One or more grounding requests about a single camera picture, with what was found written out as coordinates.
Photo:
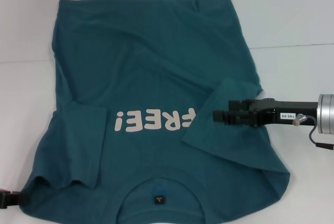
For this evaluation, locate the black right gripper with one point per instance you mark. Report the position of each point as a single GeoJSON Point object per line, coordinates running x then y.
{"type": "Point", "coordinates": [271, 113]}

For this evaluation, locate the teal t-shirt with FREE print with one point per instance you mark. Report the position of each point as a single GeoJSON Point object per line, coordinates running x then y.
{"type": "Point", "coordinates": [156, 51]}

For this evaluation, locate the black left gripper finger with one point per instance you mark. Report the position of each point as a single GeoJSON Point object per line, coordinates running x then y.
{"type": "Point", "coordinates": [10, 198]}

